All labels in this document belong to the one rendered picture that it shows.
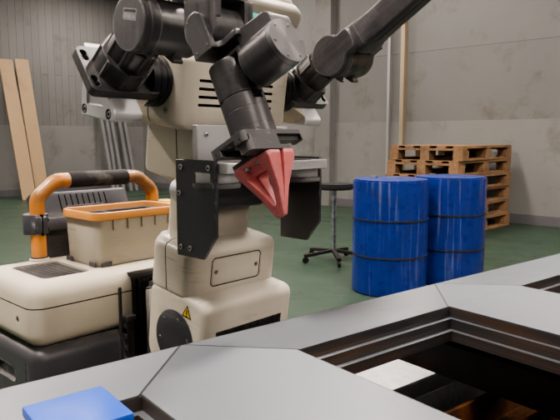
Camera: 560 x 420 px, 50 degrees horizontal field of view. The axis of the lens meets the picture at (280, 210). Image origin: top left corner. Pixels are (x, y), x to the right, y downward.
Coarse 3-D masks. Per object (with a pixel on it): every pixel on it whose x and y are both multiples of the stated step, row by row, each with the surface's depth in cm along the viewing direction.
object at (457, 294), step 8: (448, 288) 89; (456, 288) 89; (464, 288) 89; (472, 288) 89; (480, 288) 89; (488, 288) 89; (496, 288) 89; (504, 288) 89; (448, 296) 85; (456, 296) 85; (464, 296) 85; (472, 296) 85; (480, 296) 85; (448, 304) 81
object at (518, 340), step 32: (544, 288) 95; (416, 320) 76; (448, 320) 79; (480, 320) 76; (320, 352) 66; (352, 352) 68; (384, 352) 70; (416, 352) 74; (512, 352) 72; (544, 352) 69; (160, 416) 50
